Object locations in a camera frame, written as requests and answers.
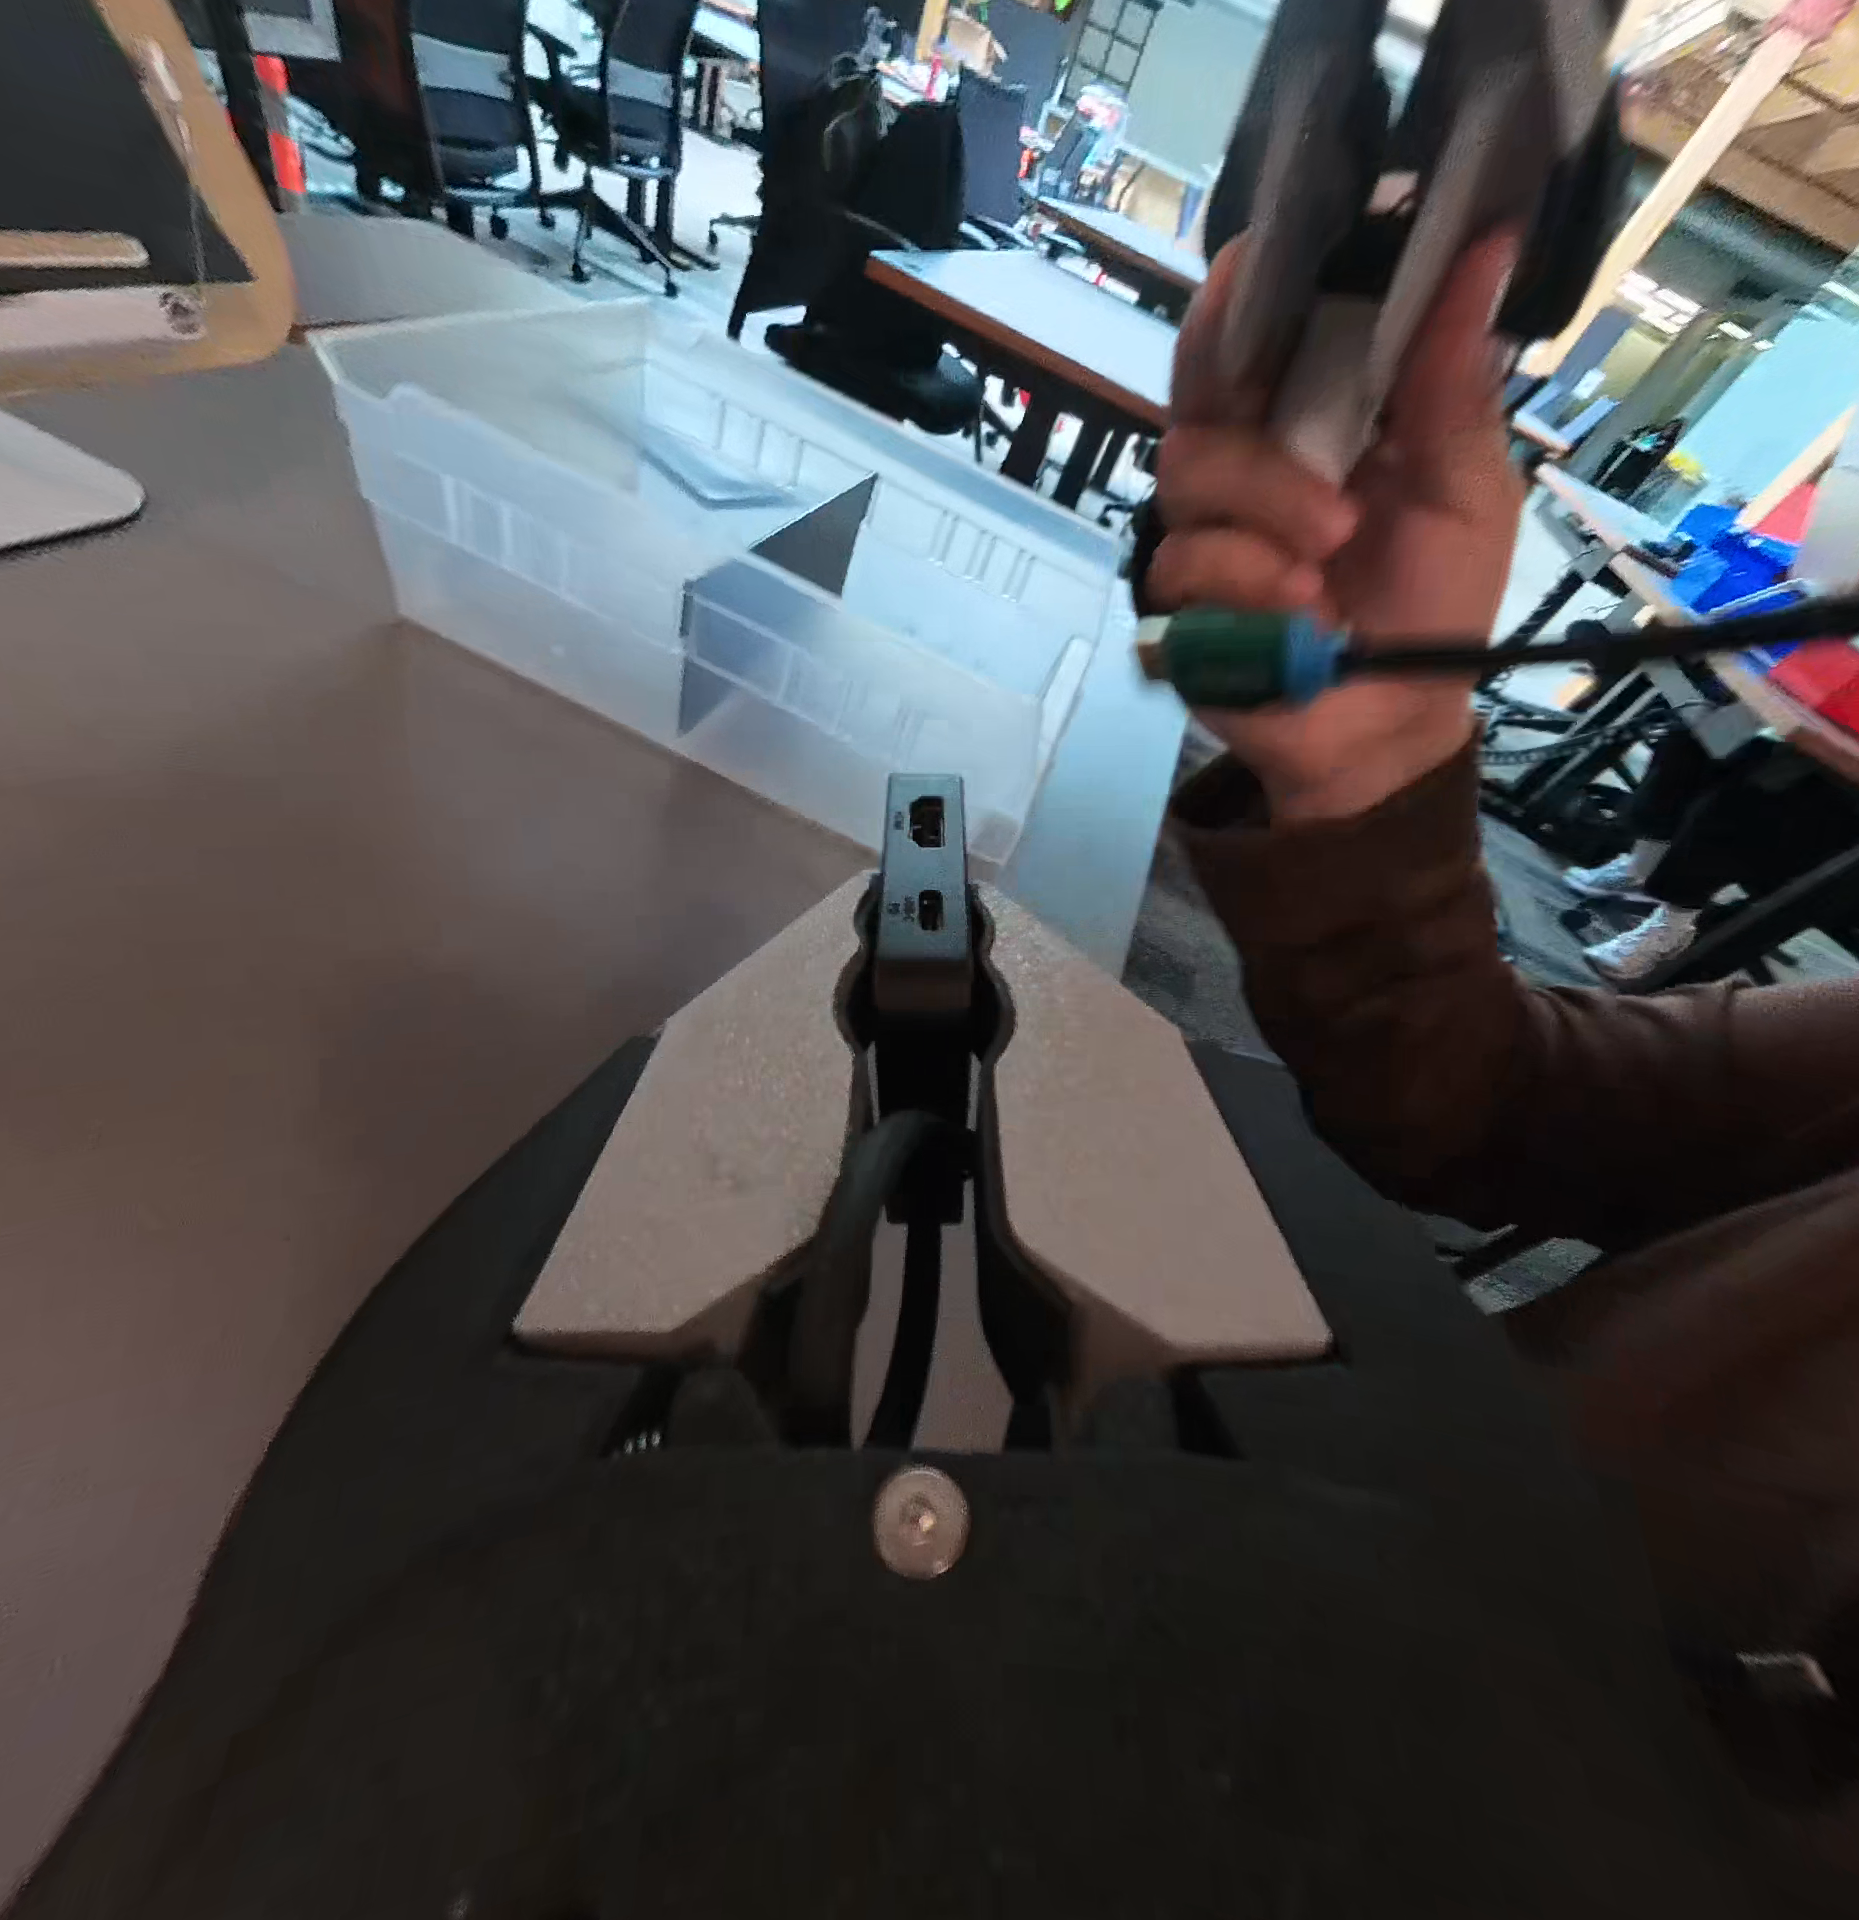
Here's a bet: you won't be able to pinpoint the blue storage bins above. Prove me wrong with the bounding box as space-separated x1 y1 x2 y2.
1671 501 1807 602

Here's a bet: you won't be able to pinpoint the clear plastic bin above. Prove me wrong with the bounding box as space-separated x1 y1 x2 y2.
308 293 1190 980

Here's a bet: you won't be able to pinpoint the black braided HDMI cable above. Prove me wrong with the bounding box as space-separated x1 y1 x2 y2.
1134 591 1859 710

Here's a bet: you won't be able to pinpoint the person's brown shirt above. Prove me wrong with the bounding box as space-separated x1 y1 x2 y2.
1469 1169 1859 1920

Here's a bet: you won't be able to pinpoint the long office desk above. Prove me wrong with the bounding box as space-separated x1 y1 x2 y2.
1529 450 1859 797

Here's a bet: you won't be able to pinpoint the group of black office chairs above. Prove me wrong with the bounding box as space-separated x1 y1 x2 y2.
330 0 1052 438

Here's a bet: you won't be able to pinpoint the red storage bin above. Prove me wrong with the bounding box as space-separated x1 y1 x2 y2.
1769 635 1859 722

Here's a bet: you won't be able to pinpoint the silver computer monitor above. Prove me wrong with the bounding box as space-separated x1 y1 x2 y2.
0 0 298 559

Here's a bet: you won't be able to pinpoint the person's right hand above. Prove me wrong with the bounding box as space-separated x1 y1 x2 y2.
1146 231 1531 828

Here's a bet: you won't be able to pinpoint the dark bin divider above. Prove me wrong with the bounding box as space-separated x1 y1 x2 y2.
682 475 878 738

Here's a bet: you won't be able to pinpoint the black USB cable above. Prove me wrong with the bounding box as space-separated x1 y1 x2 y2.
786 1110 964 1454

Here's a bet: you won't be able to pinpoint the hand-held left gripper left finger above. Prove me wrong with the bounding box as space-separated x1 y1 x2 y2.
510 874 880 1389

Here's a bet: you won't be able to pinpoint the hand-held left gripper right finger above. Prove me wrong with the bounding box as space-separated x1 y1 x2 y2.
972 881 1336 1404

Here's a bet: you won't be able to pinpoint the dark wooden office desk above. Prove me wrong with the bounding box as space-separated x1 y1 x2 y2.
866 194 1216 512

